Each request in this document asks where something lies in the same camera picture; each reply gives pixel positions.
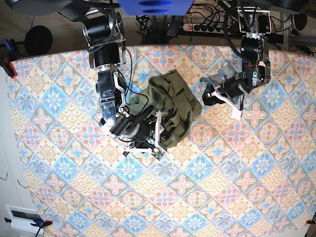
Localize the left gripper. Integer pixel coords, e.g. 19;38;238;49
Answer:
199;76;249;111

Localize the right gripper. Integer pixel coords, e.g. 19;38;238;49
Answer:
109;105;167;157

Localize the green t-shirt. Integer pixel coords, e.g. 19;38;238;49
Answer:
128;70;201;148

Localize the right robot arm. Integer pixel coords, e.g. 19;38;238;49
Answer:
83;11;167;160

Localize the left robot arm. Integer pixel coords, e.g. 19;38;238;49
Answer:
202;0;272;120

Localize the white power strip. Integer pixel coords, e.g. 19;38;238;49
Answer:
182;23;224;34

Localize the patterned tablecloth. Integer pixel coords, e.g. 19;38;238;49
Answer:
6;50;316;237

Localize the blue orange clamp bottom left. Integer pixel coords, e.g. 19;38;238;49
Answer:
4;217;53;229

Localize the blue orange clamp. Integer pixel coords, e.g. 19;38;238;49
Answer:
0;39;17;79
4;217;53;229

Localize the black round stool base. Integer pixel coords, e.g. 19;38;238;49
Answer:
24;25;53;56

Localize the orange clamp bottom right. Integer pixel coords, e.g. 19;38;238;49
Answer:
305;219;316;225

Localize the blue orange clamp top left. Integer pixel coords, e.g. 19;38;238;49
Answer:
0;39;17;79

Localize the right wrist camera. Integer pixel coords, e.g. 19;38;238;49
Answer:
151;148;165;160

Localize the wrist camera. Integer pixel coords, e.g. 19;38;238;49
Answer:
151;148;165;160
231;109;242;120

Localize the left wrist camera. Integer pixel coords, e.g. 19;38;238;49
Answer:
231;109;242;120

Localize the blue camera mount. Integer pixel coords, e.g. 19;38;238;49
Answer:
118;0;194;16

